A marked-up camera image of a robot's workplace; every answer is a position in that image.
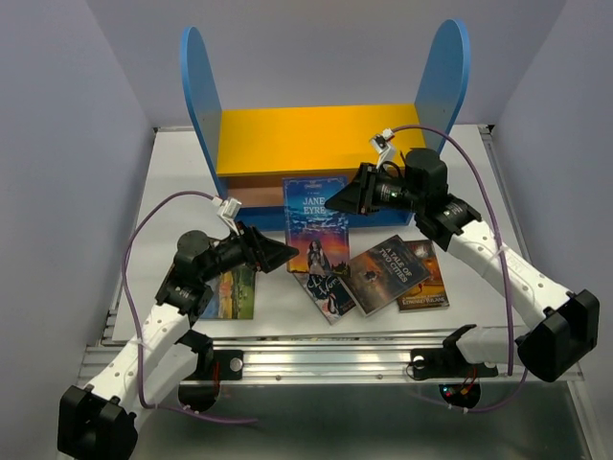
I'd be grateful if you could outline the blue and yellow wooden bookshelf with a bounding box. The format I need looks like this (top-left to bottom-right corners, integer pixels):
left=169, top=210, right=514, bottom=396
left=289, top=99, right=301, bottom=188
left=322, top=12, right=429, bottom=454
left=179, top=19, right=471, bottom=231

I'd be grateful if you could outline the Little Women book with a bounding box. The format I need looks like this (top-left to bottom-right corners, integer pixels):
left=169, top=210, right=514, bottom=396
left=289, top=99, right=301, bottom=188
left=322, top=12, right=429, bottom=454
left=294, top=273, right=356, bottom=325

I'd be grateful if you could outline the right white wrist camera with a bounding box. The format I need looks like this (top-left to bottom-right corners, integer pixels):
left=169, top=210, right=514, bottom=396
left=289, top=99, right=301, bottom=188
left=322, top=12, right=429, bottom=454
left=370, top=128, right=397, bottom=169

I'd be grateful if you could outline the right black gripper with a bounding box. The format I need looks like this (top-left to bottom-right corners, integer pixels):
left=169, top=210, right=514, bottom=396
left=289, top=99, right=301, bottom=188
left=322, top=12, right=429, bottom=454
left=323, top=163, right=424, bottom=218

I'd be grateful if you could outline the Animal Farm book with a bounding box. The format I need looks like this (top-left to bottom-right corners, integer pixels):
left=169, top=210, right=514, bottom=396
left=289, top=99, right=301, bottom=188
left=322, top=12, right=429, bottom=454
left=200, top=265, right=256, bottom=320

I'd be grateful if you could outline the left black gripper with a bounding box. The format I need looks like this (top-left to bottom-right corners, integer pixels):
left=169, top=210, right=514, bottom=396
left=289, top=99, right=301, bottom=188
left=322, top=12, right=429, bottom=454
left=200, top=219, right=298, bottom=282

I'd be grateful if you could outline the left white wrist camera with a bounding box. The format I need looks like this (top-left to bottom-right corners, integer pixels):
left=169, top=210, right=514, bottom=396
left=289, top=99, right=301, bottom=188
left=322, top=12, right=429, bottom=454
left=212, top=197, right=242, bottom=228

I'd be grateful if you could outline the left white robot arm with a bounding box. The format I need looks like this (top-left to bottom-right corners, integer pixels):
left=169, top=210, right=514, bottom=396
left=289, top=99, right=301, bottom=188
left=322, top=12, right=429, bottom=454
left=57, top=224, right=299, bottom=459

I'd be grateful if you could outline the Jane Eyre blue book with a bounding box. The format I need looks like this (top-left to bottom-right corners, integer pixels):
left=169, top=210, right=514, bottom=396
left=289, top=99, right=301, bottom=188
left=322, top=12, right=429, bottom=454
left=283, top=175, right=351, bottom=276

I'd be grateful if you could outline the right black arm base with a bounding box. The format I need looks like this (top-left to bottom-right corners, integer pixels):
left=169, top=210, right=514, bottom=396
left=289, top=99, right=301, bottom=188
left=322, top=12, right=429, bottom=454
left=404, top=348, right=499, bottom=412

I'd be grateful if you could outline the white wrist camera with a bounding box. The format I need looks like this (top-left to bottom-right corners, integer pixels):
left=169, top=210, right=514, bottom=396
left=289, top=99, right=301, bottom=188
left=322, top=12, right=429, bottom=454
left=212, top=197, right=242, bottom=228
left=370, top=128, right=397, bottom=169

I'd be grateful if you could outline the Edward Rulane brown book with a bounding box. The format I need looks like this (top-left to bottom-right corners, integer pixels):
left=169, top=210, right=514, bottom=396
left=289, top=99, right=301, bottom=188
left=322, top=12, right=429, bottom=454
left=397, top=240, right=449, bottom=312

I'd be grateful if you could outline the aluminium rail frame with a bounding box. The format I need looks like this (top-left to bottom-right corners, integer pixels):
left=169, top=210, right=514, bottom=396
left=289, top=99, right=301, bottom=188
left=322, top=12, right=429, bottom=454
left=80, top=125, right=523, bottom=383

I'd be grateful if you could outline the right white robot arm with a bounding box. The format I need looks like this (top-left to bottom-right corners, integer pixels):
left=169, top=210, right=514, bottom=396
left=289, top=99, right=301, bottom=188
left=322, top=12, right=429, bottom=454
left=326, top=149, right=600, bottom=382

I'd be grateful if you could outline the A Tale of Two Cities book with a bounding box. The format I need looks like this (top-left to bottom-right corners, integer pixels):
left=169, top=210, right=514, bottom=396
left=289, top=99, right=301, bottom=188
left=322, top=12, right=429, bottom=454
left=342, top=235, right=429, bottom=316

